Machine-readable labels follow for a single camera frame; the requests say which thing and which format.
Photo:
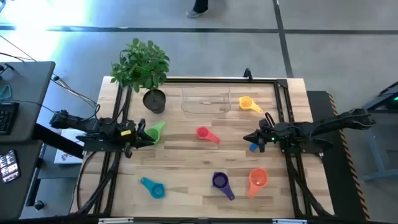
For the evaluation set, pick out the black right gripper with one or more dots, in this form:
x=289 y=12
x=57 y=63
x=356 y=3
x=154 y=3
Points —
x=280 y=133

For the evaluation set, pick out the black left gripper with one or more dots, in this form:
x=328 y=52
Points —
x=130 y=138

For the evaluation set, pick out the small blue measuring cup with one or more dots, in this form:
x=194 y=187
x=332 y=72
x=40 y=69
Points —
x=253 y=147

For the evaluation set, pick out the green measuring cup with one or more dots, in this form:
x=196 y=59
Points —
x=158 y=128

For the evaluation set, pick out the yellow measuring cup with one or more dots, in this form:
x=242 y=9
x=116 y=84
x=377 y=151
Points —
x=245 y=102

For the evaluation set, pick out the orange measuring cup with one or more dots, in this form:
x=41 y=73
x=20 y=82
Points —
x=258 y=178

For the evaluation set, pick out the teal measuring cup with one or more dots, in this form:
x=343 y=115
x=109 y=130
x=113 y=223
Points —
x=157 y=190

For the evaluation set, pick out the red measuring cup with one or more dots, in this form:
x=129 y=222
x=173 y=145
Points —
x=202 y=133

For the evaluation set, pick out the purple measuring cup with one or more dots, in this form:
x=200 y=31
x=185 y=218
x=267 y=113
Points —
x=220 y=180

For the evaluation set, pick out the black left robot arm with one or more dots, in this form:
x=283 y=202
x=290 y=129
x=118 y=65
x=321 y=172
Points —
x=81 y=123

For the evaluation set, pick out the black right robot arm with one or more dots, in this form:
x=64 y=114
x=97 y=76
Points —
x=342 y=121

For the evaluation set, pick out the clear plastic basket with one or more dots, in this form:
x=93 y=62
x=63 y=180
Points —
x=205 y=102

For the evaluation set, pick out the black plant pot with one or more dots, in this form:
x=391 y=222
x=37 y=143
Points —
x=154 y=101

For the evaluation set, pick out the black table clamp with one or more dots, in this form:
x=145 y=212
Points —
x=247 y=74

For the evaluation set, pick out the green leafy plant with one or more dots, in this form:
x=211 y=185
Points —
x=140 y=65

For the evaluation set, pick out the white booklet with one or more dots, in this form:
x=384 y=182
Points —
x=66 y=157

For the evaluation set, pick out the black desk beam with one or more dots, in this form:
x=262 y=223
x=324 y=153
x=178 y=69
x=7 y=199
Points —
x=56 y=141

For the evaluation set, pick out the black hazard-striped floor mat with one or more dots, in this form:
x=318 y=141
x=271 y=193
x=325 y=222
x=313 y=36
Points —
x=335 y=186

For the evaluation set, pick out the blue grey metal stand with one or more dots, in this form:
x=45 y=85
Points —
x=376 y=155

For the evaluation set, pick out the black caster wheel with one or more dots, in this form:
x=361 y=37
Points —
x=38 y=205

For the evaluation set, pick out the grey side desk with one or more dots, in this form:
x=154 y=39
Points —
x=28 y=84
x=18 y=196

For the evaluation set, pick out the black smartphone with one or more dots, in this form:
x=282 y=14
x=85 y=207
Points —
x=8 y=166

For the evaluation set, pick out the black keyboard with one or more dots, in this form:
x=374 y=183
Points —
x=7 y=118

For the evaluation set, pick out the person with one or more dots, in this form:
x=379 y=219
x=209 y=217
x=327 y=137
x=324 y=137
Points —
x=199 y=4

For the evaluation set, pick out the black aluminium table frame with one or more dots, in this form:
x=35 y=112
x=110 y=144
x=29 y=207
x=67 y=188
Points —
x=217 y=80

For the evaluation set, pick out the white edge bracket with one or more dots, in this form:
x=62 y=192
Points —
x=115 y=220
x=289 y=221

